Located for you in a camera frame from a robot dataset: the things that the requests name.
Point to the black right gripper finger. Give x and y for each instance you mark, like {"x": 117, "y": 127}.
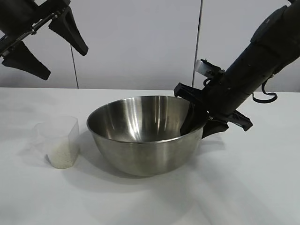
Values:
{"x": 188, "y": 119}
{"x": 214, "y": 127}

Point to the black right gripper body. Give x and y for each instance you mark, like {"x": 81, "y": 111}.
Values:
{"x": 243, "y": 77}

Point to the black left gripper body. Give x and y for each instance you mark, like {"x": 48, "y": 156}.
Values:
{"x": 21, "y": 16}

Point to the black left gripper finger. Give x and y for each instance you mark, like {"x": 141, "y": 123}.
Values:
{"x": 68, "y": 32}
{"x": 25, "y": 61}

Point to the stainless steel mixing bowl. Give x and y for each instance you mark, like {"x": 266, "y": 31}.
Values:
{"x": 140, "y": 152}

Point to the translucent plastic measuring cup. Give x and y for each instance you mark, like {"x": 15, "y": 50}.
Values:
{"x": 70, "y": 131}

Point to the white uncooked rice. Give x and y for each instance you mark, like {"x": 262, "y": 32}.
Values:
{"x": 61, "y": 157}

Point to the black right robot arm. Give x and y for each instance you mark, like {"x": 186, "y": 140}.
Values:
{"x": 290, "y": 23}

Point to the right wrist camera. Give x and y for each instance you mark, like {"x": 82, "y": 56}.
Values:
{"x": 206, "y": 68}

